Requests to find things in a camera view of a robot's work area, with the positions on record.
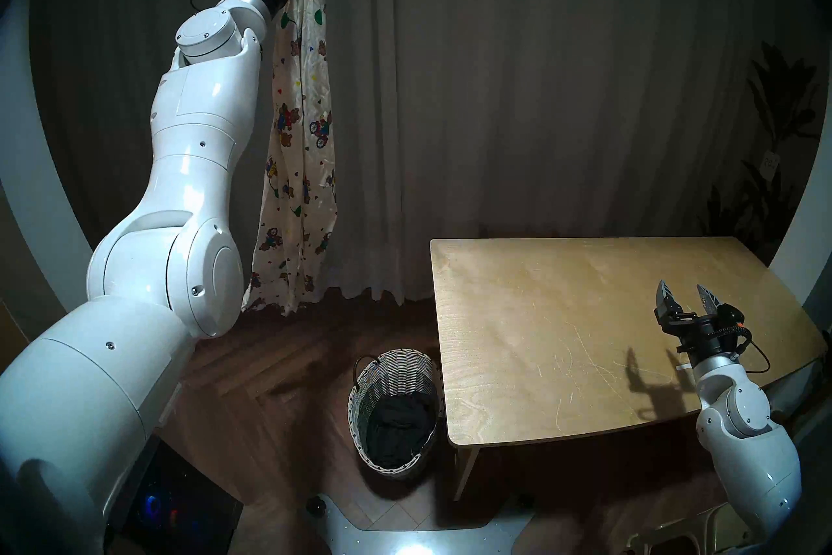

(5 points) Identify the cream bear print garment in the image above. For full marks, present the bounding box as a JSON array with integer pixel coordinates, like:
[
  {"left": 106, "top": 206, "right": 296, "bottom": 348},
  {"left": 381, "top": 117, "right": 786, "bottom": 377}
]
[{"left": 242, "top": 0, "right": 339, "bottom": 317}]

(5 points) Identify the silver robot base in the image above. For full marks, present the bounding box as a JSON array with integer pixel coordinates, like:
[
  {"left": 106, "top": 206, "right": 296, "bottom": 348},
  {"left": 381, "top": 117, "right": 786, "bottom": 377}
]
[{"left": 305, "top": 492, "right": 537, "bottom": 555}]

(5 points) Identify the woven wicker laundry hamper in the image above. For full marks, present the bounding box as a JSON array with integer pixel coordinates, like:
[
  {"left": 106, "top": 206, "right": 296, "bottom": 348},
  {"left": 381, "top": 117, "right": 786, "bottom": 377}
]
[{"left": 346, "top": 349, "right": 447, "bottom": 483}]

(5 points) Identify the black right camera cable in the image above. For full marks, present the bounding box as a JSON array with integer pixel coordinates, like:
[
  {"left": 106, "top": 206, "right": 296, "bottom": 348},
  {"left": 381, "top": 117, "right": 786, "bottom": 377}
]
[{"left": 733, "top": 326, "right": 772, "bottom": 374}]

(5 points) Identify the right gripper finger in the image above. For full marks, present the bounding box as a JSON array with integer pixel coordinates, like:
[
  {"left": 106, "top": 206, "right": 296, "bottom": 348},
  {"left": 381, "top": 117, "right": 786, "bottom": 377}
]
[
  {"left": 695, "top": 284, "right": 725, "bottom": 319},
  {"left": 653, "top": 281, "right": 683, "bottom": 327}
]

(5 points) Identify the tall leafy potted plant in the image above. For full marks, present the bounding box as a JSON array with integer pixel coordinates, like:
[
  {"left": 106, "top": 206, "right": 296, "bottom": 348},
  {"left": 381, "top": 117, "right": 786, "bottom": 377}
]
[{"left": 699, "top": 40, "right": 821, "bottom": 255}]

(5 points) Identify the black computer case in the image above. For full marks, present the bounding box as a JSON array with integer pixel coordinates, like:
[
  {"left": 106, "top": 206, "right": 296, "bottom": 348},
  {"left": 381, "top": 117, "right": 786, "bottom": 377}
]
[{"left": 107, "top": 433, "right": 244, "bottom": 555}]

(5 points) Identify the long pleated curtain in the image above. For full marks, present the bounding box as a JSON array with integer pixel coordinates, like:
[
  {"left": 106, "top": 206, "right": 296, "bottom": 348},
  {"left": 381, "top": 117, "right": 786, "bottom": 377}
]
[{"left": 29, "top": 0, "right": 781, "bottom": 307}]

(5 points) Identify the pale metal chair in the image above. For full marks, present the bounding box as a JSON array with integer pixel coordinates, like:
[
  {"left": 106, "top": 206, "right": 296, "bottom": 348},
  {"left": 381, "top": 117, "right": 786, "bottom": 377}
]
[{"left": 624, "top": 505, "right": 748, "bottom": 555}]

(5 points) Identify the light wooden table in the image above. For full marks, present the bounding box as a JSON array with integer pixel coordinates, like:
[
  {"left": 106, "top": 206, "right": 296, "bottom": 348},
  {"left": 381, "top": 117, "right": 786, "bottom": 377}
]
[{"left": 429, "top": 236, "right": 827, "bottom": 501}]

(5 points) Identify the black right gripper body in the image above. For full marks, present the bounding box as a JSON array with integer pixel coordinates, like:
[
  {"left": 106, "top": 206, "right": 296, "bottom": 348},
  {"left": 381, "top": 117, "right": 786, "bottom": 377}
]
[{"left": 656, "top": 312, "right": 743, "bottom": 367}]

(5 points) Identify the black garment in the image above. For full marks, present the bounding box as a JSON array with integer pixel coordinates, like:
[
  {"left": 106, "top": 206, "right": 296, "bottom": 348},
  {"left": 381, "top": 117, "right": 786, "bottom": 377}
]
[{"left": 365, "top": 391, "right": 437, "bottom": 470}]

